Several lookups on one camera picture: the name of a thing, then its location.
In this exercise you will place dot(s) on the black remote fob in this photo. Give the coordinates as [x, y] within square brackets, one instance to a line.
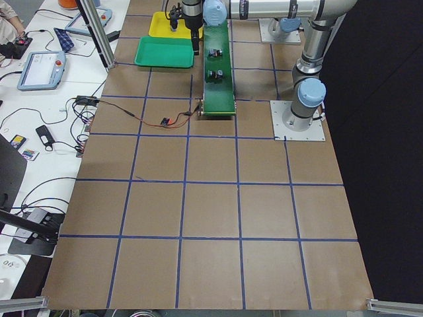
[45, 136]

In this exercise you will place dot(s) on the blue checkered cloth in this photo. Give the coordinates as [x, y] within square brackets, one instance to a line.
[64, 39]

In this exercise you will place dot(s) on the yellow mushroom push button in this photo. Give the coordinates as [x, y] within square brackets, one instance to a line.
[173, 25]

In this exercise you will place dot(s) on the yellow plastic tray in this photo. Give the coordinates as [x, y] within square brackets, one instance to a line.
[160, 27]

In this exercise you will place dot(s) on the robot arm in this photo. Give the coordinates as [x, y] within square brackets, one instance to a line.
[309, 90]
[243, 10]

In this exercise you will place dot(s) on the near teach pendant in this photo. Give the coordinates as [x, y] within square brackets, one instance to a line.
[42, 71]

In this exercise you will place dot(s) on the green plastic tray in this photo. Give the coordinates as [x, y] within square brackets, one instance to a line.
[164, 52]

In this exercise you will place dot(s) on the small motor controller board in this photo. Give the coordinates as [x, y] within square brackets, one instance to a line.
[166, 122]

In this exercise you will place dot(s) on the green conveyor belt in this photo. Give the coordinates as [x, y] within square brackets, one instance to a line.
[218, 97]

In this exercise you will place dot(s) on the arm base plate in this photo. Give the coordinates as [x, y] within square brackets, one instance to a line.
[287, 127]
[280, 31]

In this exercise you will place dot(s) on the black power supply box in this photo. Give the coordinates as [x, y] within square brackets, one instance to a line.
[86, 100]

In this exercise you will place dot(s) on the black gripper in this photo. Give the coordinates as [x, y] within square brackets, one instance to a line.
[193, 21]

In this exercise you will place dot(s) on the green mushroom push button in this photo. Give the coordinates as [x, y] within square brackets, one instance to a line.
[212, 75]
[215, 53]

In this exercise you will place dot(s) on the aluminium frame post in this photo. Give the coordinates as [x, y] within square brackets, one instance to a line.
[90, 16]

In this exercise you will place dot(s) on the black monitor stand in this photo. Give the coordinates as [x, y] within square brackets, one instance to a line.
[36, 229]

